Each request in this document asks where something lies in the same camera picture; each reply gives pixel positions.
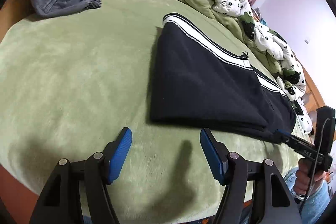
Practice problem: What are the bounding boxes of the black pants with white stripe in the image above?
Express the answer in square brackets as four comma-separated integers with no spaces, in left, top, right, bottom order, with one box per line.
[150,12,297,143]

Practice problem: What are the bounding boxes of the person's right hand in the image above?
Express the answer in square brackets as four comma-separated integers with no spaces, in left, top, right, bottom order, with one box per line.
[293,158,327,195]

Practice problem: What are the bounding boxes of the light blue fleece trousers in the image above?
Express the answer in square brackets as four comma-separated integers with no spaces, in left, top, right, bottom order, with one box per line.
[284,167,330,224]

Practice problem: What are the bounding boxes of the white flower-print green quilt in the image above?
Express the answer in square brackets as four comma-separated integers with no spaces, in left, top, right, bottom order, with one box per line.
[178,0,313,135]

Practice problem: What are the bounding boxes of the wooden bed frame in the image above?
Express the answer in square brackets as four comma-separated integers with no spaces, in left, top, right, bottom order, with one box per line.
[0,0,332,224]

